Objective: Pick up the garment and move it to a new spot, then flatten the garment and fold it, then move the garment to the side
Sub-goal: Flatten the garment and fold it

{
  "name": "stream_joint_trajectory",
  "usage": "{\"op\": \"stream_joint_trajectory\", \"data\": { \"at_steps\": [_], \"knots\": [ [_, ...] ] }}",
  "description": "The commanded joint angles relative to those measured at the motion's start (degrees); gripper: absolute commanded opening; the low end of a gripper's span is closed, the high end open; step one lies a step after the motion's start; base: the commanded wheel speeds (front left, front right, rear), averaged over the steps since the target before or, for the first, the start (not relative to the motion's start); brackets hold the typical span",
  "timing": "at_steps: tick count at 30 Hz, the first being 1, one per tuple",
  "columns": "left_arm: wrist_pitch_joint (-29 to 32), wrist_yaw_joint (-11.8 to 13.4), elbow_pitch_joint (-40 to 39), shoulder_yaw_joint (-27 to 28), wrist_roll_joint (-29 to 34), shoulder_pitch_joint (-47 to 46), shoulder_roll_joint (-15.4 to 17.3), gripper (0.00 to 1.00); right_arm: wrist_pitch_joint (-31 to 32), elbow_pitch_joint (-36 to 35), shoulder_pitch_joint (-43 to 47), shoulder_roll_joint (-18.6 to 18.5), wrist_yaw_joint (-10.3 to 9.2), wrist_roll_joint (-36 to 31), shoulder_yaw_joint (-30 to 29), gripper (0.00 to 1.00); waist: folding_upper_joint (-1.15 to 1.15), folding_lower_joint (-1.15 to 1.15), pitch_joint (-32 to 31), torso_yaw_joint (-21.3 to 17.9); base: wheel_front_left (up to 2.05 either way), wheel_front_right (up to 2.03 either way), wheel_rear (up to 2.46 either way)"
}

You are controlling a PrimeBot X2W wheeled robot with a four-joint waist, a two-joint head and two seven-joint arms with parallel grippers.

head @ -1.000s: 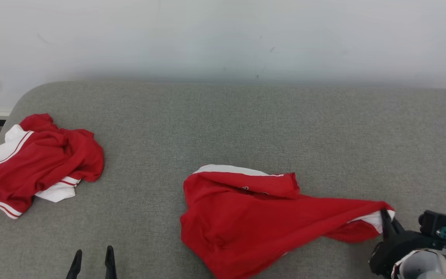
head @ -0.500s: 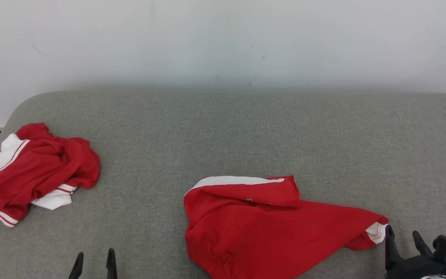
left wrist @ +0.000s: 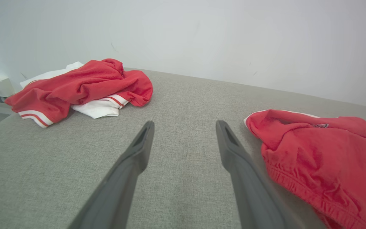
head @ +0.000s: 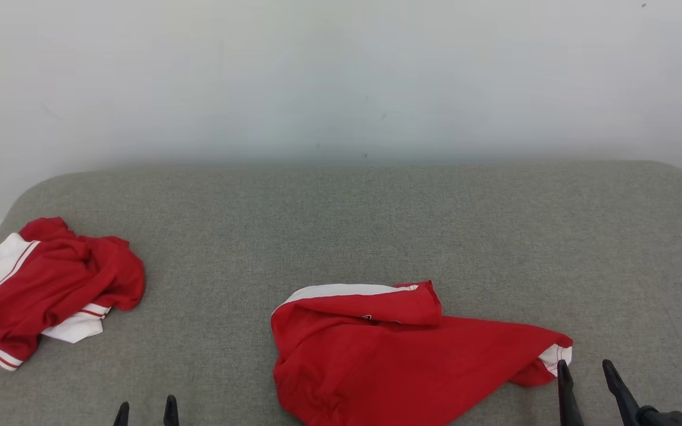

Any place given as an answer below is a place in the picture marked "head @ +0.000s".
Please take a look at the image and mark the red garment white striped sleeves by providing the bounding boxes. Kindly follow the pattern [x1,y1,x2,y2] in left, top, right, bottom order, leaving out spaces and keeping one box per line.
[0,217,147,372]

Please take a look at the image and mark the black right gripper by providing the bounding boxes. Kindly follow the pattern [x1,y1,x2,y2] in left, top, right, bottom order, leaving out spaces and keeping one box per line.
[556,359,682,426]

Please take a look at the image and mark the grey fabric sofa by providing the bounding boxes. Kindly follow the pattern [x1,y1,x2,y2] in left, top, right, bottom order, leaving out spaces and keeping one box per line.
[0,160,682,426]

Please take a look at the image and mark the red garment wide white band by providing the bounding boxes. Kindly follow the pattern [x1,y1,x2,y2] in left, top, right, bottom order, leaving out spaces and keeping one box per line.
[269,280,574,426]

